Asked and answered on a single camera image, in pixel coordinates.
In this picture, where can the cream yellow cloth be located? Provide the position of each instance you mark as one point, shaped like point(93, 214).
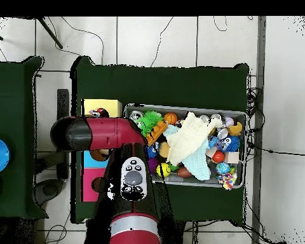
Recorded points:
point(190, 139)

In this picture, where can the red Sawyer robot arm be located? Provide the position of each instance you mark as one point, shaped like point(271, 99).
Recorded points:
point(104, 132)

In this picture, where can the silver mesh bin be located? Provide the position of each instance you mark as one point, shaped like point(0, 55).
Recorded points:
point(188, 108)

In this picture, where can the wooden three-hole box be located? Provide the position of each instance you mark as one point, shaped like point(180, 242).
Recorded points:
point(114, 106)

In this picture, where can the orange plastic toy brick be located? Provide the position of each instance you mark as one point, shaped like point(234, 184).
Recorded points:
point(156, 133)

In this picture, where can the green spiky puffer toy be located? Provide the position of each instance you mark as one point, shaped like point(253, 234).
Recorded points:
point(148, 119)

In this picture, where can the orange toy basketball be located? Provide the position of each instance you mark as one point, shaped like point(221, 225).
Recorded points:
point(170, 118)

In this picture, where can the yellow smiley ball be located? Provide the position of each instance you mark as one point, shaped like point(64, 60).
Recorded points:
point(163, 169)

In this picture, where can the light blue cloth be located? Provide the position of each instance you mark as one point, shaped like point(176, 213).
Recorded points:
point(197, 162)

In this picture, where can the blue globe ball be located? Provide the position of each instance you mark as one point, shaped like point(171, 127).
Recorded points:
point(223, 168)

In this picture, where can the large blue spiky puffer toy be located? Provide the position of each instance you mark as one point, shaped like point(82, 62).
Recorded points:
point(233, 145)

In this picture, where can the knotted polka dot cloth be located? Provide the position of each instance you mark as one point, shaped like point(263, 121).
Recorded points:
point(227, 181)

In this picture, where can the black standing panel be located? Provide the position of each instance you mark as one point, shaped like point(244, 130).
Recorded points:
point(63, 104)

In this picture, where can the grey round floor stand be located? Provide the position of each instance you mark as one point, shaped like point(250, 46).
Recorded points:
point(49, 189)

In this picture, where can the long black tripod leg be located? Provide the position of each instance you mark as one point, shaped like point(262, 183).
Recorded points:
point(50, 34)

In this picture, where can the dark green side tablecloth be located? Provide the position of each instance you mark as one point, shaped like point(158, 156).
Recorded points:
point(12, 101)

